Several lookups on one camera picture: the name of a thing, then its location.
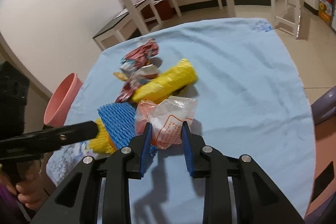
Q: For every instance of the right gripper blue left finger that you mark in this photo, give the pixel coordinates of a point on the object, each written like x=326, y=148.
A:
x=145, y=148

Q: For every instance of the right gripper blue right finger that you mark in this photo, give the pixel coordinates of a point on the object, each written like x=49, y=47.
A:
x=187, y=142

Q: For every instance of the white orange printed plastic bag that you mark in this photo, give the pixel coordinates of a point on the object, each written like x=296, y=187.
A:
x=166, y=119

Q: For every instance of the blue foam fruit net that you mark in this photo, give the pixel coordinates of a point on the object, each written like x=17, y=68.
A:
x=119, y=121

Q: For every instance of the yellow foam fruit net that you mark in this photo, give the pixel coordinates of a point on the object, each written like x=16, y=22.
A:
x=102, y=144

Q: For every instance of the yellow plastic wrapper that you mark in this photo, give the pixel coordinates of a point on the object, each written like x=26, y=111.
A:
x=180, y=75

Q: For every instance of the red paper wrapper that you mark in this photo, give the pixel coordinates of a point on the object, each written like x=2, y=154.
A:
x=139, y=57

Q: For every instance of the pink plastic trash bucket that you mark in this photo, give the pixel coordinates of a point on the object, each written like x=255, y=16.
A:
x=61, y=101

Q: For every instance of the left hand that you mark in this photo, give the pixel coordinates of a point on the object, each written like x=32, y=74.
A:
x=30, y=190

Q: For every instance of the light blue floral tablecloth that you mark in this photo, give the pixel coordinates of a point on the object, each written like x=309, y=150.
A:
x=250, y=101

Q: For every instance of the low white bench black top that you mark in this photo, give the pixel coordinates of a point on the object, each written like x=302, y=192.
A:
x=122, y=26

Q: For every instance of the dark red box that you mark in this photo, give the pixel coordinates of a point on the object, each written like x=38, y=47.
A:
x=161, y=1

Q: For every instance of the small white stool black top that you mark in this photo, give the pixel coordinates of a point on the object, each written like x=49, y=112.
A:
x=286, y=15

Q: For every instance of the colourful cardboard box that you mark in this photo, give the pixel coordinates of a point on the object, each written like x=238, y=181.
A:
x=325, y=9

